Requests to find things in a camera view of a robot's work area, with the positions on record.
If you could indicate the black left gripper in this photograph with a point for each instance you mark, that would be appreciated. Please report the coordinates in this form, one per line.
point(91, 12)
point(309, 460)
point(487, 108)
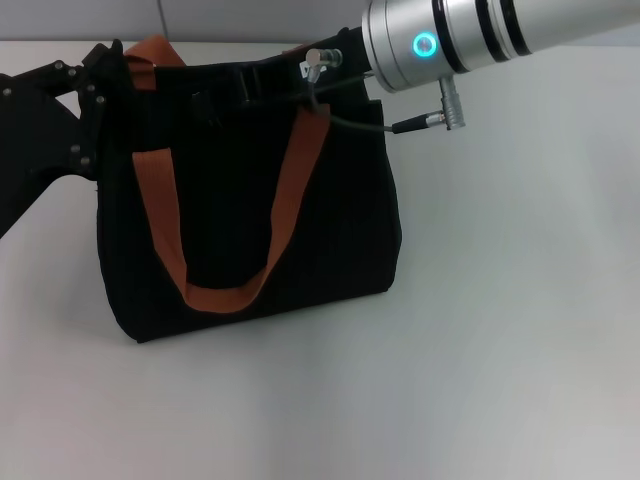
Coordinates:
point(25, 150)

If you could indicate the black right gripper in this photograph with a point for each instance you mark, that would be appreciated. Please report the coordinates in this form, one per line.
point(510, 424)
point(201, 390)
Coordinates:
point(345, 55)

